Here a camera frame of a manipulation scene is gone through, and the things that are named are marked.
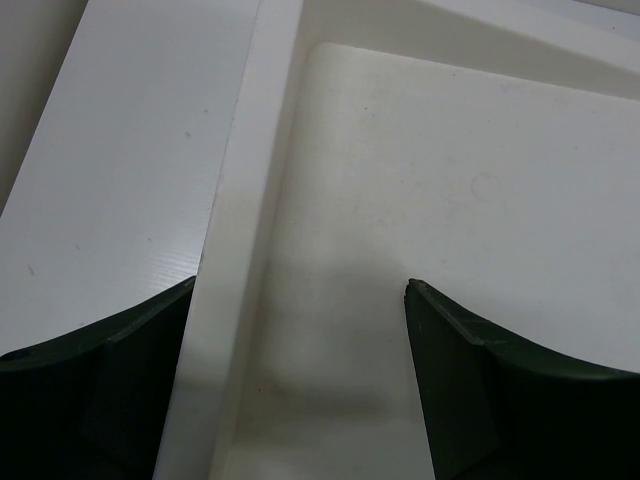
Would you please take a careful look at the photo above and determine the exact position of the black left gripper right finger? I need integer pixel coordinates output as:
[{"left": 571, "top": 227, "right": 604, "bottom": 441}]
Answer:
[{"left": 404, "top": 279, "right": 639, "bottom": 479}]

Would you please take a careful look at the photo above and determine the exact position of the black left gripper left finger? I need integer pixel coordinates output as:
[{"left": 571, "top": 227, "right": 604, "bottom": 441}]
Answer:
[{"left": 1, "top": 278, "right": 195, "bottom": 479}]

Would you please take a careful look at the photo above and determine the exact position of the white drawer cabinet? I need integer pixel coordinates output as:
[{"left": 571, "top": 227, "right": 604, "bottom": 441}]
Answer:
[{"left": 155, "top": 1, "right": 639, "bottom": 479}]

